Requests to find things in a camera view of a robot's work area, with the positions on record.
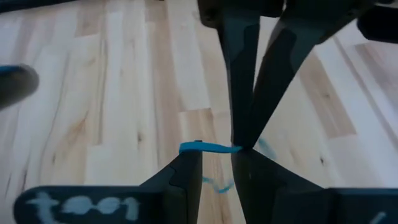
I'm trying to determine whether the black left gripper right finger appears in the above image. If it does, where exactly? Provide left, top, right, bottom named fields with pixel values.
left=231, top=149, right=398, bottom=224

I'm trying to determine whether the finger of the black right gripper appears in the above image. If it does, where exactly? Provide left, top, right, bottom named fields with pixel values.
left=217, top=17, right=261, bottom=147
left=248, top=21, right=327, bottom=147

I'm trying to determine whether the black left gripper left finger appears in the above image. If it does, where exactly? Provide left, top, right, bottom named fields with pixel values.
left=12, top=151, right=203, bottom=224

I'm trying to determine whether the large teal rubber band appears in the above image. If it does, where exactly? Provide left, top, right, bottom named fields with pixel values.
left=178, top=136, right=278, bottom=194

